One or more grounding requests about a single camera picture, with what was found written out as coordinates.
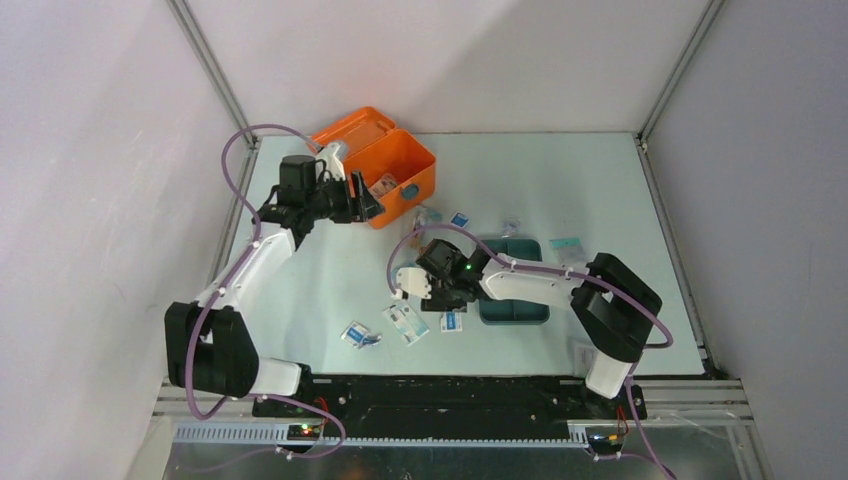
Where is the blue white alcohol pad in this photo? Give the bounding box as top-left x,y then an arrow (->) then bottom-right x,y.
440,312 -> 463,333

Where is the crumpled blue white sachet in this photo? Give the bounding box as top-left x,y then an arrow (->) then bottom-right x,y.
340,321 -> 382,349

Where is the clear bag of swabs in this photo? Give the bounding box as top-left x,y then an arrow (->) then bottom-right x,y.
412,205 -> 443,230

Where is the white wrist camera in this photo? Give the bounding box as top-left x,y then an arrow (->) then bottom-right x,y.
317,140 -> 349,180
393,266 -> 432,300

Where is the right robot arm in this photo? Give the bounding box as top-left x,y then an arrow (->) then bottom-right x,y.
394,239 -> 673,418

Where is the small blue white sachet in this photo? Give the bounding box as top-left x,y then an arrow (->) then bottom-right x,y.
449,211 -> 470,229

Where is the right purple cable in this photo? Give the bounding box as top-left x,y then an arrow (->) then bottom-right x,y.
386,223 -> 677,480

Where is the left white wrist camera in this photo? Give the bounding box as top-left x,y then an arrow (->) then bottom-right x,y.
317,140 -> 349,180

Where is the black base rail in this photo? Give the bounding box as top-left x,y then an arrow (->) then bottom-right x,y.
252,375 -> 647,441

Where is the orange medicine box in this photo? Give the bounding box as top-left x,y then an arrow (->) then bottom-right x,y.
312,106 -> 436,229

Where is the clear bag blue print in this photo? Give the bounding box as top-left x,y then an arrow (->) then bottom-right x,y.
500,217 -> 521,238

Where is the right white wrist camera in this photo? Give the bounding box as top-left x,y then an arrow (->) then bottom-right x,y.
393,266 -> 432,300

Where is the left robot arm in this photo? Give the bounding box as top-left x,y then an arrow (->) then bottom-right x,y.
164,152 -> 385,417

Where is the long white teal packet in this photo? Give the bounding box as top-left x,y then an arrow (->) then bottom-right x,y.
383,300 -> 430,346

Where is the white leaflet near base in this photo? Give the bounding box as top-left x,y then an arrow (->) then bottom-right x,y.
572,341 -> 597,377

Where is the purple cable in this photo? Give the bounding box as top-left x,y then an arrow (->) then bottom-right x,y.
386,223 -> 677,480
184,123 -> 347,460

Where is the teal divided tray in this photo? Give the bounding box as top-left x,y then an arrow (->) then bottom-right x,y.
478,237 -> 550,326

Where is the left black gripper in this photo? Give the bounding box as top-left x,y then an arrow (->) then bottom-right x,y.
305,170 -> 385,224

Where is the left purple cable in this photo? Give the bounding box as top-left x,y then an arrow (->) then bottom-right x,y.
184,123 -> 347,460

